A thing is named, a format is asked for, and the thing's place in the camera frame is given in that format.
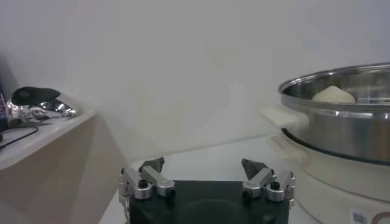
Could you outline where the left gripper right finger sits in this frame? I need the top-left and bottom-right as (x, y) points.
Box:
(241, 158), (297, 209)

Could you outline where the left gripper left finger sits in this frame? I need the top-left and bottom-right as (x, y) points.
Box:
(118, 156), (177, 214)

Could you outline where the white steamed baozi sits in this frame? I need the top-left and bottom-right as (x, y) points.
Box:
(312, 85), (356, 103)

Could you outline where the stainless steel steamer basket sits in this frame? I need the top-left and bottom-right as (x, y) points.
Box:
(260, 62), (390, 167)

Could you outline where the white electric pot base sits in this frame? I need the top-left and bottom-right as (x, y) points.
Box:
(272, 133), (390, 224)

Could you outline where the white side table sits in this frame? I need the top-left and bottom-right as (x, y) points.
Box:
(0, 108), (128, 224)

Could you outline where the chrome device with black top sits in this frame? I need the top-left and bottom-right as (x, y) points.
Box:
(5, 86), (79, 128)

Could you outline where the black hub cable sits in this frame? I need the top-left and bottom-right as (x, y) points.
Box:
(0, 126), (40, 150)

